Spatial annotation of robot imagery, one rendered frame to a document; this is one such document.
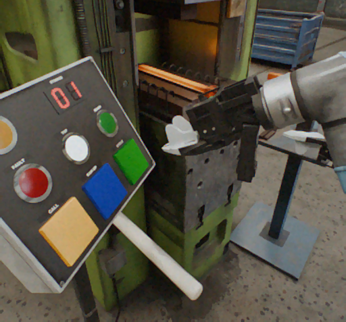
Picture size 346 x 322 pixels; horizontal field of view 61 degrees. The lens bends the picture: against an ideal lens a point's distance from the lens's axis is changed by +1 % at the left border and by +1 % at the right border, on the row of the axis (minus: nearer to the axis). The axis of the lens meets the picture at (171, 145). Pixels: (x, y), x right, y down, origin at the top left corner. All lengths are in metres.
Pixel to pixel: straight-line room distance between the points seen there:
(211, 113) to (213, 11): 0.81
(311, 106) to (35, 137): 0.40
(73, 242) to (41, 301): 1.20
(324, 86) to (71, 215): 0.41
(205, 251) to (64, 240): 1.12
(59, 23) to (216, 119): 0.48
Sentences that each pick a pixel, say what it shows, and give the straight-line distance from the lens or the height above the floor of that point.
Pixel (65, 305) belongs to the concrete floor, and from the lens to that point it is 1.63.
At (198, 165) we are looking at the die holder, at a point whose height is 0.77.
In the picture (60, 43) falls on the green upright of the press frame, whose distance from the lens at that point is 0.80.
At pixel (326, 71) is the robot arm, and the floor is 1.24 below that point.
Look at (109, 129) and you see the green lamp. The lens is 0.59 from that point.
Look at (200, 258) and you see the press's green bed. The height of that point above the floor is 0.16.
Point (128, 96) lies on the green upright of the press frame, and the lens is 0.95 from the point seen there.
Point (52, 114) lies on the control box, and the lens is 0.53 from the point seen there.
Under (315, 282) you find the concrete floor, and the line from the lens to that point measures 1.77.
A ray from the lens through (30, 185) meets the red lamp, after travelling 0.47.
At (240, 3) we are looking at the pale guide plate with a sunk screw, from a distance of 1.25.
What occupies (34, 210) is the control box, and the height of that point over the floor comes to 1.06.
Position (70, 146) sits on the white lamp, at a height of 1.10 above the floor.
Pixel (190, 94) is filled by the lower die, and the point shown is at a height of 0.99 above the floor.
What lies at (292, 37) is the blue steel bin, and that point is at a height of 0.47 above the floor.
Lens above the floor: 1.36
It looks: 32 degrees down
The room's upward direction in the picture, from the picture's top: straight up
